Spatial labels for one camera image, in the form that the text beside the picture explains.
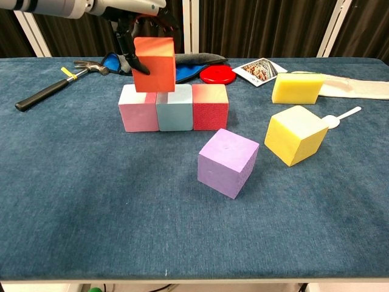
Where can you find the pink foam cube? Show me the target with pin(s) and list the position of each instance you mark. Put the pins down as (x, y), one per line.
(138, 117)

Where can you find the white screen frame post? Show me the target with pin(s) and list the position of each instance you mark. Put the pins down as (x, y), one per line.
(191, 27)
(33, 35)
(334, 30)

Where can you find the purple foam cube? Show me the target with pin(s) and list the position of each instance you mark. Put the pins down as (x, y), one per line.
(222, 170)

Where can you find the light blue foam cube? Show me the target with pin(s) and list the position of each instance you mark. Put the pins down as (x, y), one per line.
(174, 115)

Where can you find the red foam cube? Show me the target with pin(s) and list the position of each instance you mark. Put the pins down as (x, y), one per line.
(209, 115)

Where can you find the red plastic disc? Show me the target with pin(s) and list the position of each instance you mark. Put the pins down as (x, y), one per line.
(217, 75)

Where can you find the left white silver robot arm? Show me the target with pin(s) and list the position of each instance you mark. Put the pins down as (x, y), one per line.
(57, 6)

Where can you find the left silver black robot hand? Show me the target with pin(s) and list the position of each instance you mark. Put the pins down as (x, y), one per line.
(127, 6)

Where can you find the orange foam cube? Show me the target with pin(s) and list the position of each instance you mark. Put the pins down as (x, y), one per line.
(155, 73)

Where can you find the white plastic spoon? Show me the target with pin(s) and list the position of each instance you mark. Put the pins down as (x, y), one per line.
(332, 121)

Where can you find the white folded towel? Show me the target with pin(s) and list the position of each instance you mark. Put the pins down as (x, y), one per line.
(358, 89)

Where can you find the black pleated curtain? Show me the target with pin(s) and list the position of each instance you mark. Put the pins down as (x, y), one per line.
(79, 36)
(258, 27)
(9, 33)
(367, 27)

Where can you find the yellow foam cube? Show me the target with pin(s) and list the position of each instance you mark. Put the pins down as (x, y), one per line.
(288, 140)

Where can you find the yellow sponge block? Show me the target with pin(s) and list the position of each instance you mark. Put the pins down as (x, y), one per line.
(294, 91)

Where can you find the blue table cloth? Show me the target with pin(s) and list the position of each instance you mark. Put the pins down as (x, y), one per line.
(152, 213)

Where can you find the green round object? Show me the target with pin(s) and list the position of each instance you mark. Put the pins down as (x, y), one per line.
(96, 289)

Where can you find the grey and blue cloth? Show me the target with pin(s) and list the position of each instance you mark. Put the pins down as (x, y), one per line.
(194, 61)

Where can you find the white-bordered photo card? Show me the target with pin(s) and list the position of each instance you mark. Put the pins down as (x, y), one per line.
(258, 71)

